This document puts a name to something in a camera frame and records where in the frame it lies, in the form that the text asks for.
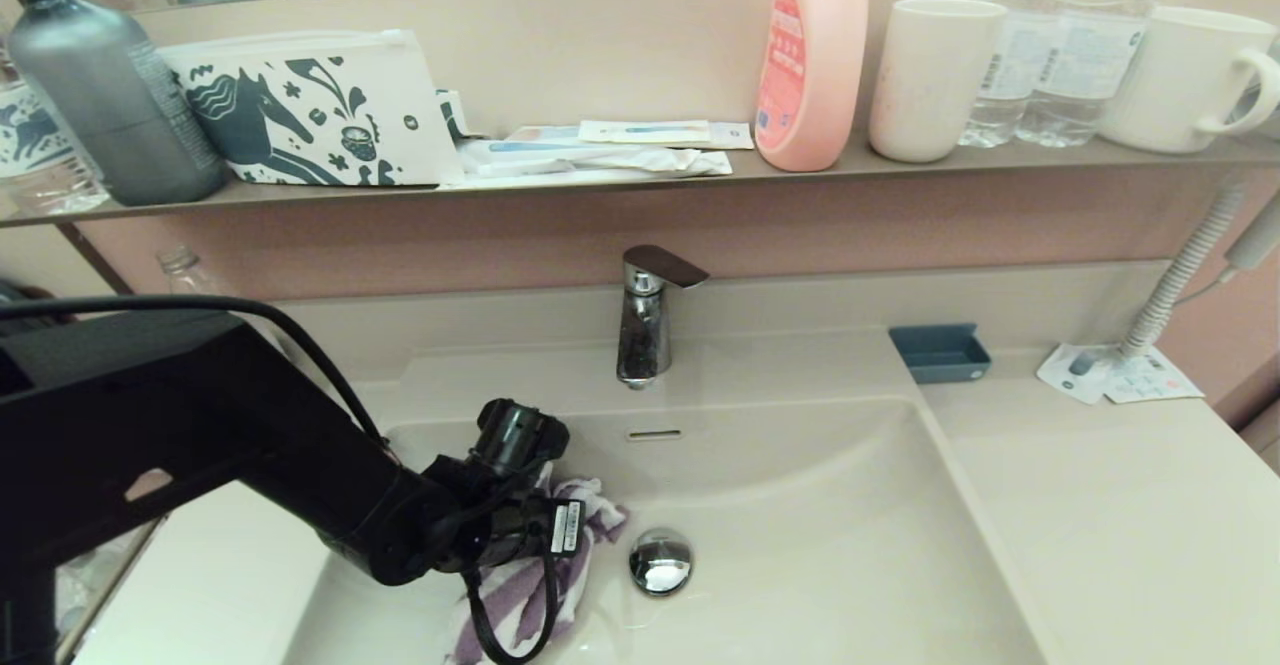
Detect purple white striped towel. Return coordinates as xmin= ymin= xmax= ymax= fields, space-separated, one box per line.
xmin=445 ymin=473 xmax=631 ymax=665

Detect chrome faucet lever handle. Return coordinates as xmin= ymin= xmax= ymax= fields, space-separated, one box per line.
xmin=622 ymin=245 xmax=711 ymax=291

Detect chrome sink drain stopper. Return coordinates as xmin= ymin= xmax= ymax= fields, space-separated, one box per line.
xmin=628 ymin=527 xmax=694 ymax=598

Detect chrome faucet body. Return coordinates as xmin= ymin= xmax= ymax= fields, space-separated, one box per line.
xmin=615 ymin=270 xmax=673 ymax=391

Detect beige sink basin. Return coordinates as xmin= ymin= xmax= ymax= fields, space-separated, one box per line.
xmin=280 ymin=333 xmax=1051 ymax=665

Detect long flat white packet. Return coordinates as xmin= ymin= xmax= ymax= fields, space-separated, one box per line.
xmin=440 ymin=167 xmax=736 ymax=191

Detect crumpled white toothbrush wrapper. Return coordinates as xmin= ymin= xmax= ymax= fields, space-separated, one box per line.
xmin=458 ymin=138 xmax=734 ymax=179

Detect clear water bottle without cap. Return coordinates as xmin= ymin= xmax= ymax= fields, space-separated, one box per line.
xmin=155 ymin=245 xmax=256 ymax=346

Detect plastic wrapped water bottle pack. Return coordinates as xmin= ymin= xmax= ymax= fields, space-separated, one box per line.
xmin=55 ymin=520 xmax=166 ymax=646

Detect small white blue box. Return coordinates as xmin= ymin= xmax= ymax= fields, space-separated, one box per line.
xmin=437 ymin=90 xmax=476 ymax=143

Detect flat white blue packet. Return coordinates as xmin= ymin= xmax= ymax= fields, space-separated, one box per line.
xmin=505 ymin=123 xmax=756 ymax=152

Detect white pouch blue horse print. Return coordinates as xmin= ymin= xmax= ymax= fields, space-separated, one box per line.
xmin=158 ymin=29 xmax=466 ymax=189

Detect blue soap dish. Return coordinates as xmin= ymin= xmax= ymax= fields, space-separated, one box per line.
xmin=888 ymin=323 xmax=993 ymax=386

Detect pink lotion bottle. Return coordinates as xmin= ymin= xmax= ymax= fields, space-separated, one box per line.
xmin=753 ymin=0 xmax=871 ymax=174

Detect grey bottle teal cap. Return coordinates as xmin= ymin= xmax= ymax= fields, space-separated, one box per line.
xmin=0 ymin=0 xmax=229 ymax=207

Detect white sachet blue print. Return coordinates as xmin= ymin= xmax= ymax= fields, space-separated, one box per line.
xmin=1035 ymin=343 xmax=1121 ymax=406

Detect white tumbler cup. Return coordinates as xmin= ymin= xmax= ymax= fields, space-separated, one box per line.
xmin=867 ymin=0 xmax=1008 ymax=165

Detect white sachet red mark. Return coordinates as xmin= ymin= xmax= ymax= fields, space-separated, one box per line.
xmin=1105 ymin=350 xmax=1204 ymax=406

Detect clear water bottle white label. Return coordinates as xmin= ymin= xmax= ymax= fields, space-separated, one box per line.
xmin=1015 ymin=0 xmax=1181 ymax=151
xmin=955 ymin=0 xmax=1076 ymax=151

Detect black camera cable loop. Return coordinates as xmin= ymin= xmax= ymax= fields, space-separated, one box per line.
xmin=463 ymin=535 xmax=563 ymax=665

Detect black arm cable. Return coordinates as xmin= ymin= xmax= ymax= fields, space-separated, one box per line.
xmin=0 ymin=295 xmax=393 ymax=448

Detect grey wall shelf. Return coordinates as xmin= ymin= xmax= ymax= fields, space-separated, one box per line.
xmin=0 ymin=135 xmax=1280 ymax=229

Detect white coiled cord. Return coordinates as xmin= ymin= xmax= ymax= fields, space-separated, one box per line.
xmin=1115 ymin=180 xmax=1246 ymax=361

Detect white mug with handle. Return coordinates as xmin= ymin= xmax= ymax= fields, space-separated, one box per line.
xmin=1095 ymin=5 xmax=1280 ymax=156

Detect white hair dryer handle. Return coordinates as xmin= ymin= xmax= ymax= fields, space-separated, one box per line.
xmin=1222 ymin=190 xmax=1280 ymax=274

